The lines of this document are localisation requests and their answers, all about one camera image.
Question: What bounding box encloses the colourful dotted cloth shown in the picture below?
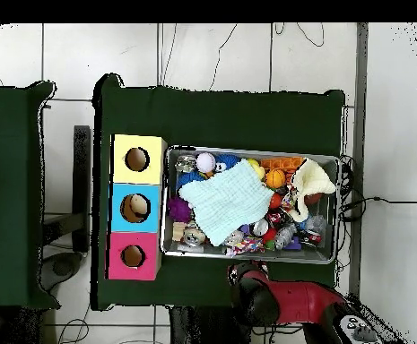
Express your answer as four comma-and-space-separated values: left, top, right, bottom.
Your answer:
225, 236, 265, 257

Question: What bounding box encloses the wooden box with three holes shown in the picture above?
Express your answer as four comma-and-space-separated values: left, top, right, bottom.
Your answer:
104, 133, 169, 281

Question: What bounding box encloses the mint green waffle cloth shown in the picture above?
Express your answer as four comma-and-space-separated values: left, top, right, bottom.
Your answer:
178, 158, 275, 247

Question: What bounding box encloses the blue spiky rubber ball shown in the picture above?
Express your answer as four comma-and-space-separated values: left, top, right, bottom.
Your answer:
175, 170, 206, 191
213, 152, 241, 172

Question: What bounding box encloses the white toy baseball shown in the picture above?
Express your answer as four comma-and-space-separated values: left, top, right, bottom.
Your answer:
195, 152, 217, 174

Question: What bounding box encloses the purple spiky rubber toy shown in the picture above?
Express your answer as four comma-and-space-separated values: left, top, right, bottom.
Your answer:
167, 195, 193, 223

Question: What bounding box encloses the crushed silver can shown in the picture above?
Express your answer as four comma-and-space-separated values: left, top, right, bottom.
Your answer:
174, 154, 197, 173

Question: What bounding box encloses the orange toy basketball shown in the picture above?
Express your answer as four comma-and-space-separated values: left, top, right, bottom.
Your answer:
265, 168, 287, 190

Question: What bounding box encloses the orange plastic building block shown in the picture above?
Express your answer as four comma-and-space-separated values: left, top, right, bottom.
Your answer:
259, 156, 306, 176

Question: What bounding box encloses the cream knitted cloth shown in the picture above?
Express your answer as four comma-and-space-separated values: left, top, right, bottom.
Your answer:
287, 157, 337, 223

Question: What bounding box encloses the black upright panel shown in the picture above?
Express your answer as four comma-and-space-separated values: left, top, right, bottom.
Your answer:
72, 125, 91, 253

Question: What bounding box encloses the grey round floor object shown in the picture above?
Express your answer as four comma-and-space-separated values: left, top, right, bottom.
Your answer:
40, 251, 84, 292

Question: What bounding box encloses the dark green side table cloth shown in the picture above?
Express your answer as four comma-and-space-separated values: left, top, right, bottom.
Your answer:
0, 81, 61, 310

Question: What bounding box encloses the silver wire mesh bin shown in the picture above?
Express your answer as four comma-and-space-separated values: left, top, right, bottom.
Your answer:
160, 144, 341, 265

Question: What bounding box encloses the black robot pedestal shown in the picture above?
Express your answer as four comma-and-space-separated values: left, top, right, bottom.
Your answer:
168, 305, 256, 344

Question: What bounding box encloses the black cable with plug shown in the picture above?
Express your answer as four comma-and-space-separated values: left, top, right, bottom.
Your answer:
340, 194, 417, 221

